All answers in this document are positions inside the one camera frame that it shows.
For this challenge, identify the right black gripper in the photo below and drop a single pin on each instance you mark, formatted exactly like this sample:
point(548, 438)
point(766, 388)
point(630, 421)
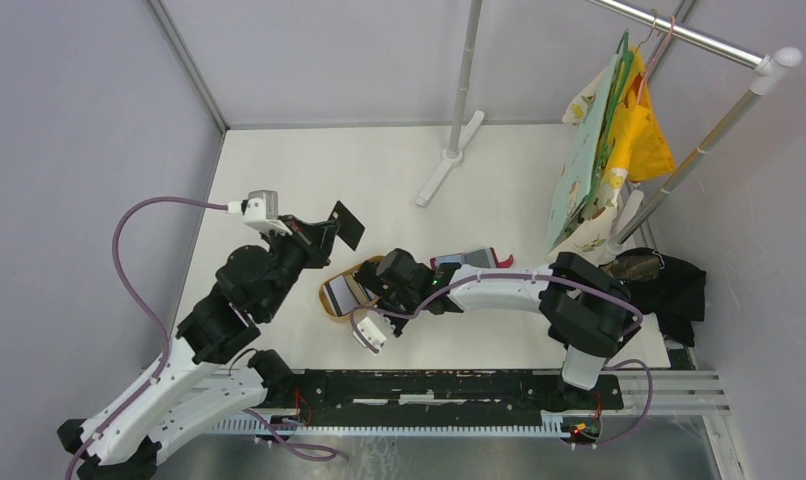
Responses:
point(398, 325)

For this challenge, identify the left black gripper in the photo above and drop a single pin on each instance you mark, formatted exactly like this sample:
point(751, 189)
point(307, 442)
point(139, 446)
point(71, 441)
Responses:
point(314, 239)

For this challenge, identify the wooden tray with cards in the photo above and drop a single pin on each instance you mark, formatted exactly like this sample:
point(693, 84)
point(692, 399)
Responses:
point(340, 294)

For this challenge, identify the red card holder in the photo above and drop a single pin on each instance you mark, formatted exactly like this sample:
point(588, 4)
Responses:
point(486, 258)

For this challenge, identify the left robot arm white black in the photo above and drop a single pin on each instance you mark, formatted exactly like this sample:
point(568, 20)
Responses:
point(151, 419)

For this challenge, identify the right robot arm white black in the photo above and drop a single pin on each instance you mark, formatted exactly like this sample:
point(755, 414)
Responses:
point(588, 310)

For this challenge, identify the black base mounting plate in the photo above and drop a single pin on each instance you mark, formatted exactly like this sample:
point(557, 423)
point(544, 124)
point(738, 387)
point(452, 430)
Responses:
point(438, 398)

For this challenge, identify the green patterned hanging garment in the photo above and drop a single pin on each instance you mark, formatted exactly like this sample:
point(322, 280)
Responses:
point(585, 202)

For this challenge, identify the camouflage cloth piece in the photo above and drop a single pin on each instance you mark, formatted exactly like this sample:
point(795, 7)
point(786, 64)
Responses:
point(634, 268)

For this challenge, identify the yellow hanging garment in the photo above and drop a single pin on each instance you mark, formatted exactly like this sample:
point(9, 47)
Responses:
point(637, 143)

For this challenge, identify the black cloth pile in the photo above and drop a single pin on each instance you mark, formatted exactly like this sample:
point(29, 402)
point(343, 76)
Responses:
point(676, 297)

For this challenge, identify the metal clothes rack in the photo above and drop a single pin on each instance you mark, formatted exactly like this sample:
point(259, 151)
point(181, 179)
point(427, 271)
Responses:
point(638, 201)

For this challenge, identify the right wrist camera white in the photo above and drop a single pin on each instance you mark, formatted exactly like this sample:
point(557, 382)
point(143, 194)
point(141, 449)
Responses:
point(368, 332)

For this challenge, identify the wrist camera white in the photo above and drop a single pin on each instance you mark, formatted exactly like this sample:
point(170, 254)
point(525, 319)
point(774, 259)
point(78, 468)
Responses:
point(368, 332)
point(259, 211)

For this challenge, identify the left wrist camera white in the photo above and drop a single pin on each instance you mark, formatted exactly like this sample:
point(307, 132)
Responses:
point(259, 211)

